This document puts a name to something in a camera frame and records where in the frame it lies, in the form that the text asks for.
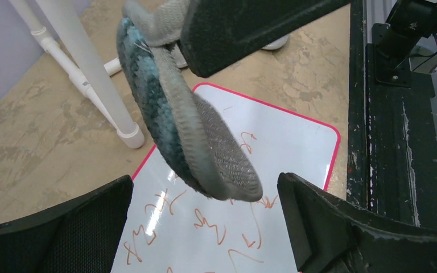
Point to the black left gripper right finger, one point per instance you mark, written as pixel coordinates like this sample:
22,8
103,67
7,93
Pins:
329,234

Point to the white PVC pipe frame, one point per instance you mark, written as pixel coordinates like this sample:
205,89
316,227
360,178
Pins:
82,63

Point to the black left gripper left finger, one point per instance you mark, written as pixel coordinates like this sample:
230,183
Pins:
79,235

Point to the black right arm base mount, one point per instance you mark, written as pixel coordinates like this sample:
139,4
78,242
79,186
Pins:
394,41

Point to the white board with pink rim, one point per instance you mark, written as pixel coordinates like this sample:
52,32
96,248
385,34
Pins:
171,228

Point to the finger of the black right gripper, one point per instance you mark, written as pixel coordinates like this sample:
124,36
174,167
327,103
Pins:
217,34

